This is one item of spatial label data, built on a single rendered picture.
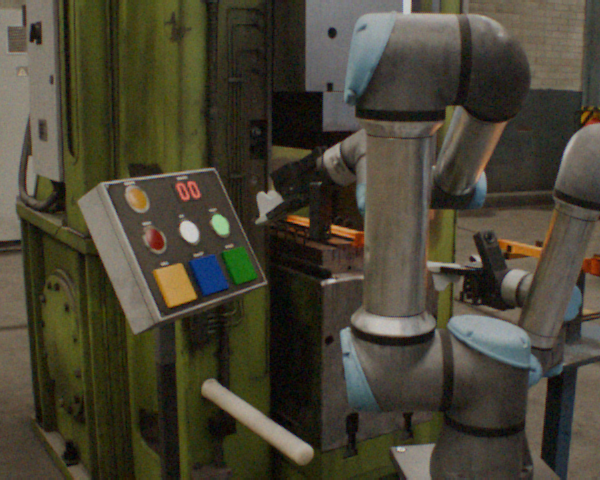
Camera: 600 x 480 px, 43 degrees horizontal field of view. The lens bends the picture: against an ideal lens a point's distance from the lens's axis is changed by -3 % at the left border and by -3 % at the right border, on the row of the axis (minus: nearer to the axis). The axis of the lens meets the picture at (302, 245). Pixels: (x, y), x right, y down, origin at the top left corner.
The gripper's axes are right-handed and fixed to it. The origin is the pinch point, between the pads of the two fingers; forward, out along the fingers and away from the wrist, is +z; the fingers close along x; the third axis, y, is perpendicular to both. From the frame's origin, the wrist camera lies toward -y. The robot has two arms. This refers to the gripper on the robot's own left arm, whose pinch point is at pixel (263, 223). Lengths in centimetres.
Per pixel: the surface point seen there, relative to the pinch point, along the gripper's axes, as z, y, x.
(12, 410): 215, -3, -70
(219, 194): 10.3, 11.1, -4.3
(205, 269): 9.5, -3.9, 10.8
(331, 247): 11.9, -7.1, -39.4
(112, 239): 13.4, 7.1, 26.9
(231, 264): 9.5, -4.4, 2.7
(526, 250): -19, -29, -82
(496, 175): 215, 44, -794
